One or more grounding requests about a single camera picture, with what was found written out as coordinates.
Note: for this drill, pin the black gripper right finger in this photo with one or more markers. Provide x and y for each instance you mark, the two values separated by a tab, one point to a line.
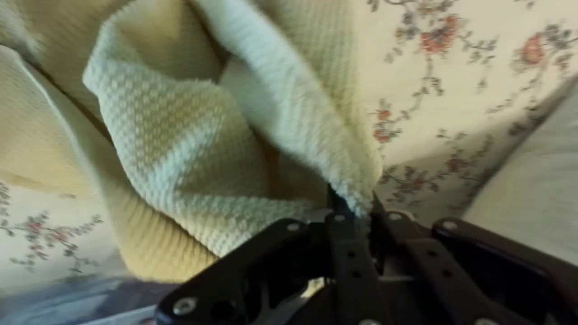
481	283

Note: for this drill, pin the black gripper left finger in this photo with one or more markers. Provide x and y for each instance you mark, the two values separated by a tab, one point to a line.
272	272

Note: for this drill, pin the cream waffle weave towel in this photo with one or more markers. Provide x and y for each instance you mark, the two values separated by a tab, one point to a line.
181	133

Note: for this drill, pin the large white pillow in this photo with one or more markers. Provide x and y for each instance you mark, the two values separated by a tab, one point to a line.
535	182

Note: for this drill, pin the floral print bed sheet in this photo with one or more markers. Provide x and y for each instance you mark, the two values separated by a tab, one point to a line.
470	79

